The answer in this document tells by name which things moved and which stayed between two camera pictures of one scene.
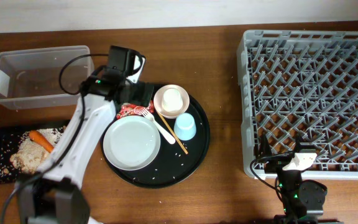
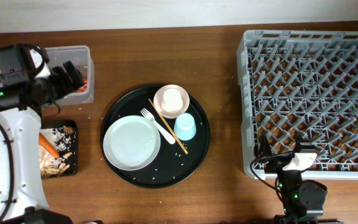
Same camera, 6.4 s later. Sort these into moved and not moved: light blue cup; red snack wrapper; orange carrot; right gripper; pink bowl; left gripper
Moved: red snack wrapper; left gripper
Not moved: light blue cup; right gripper; orange carrot; pink bowl
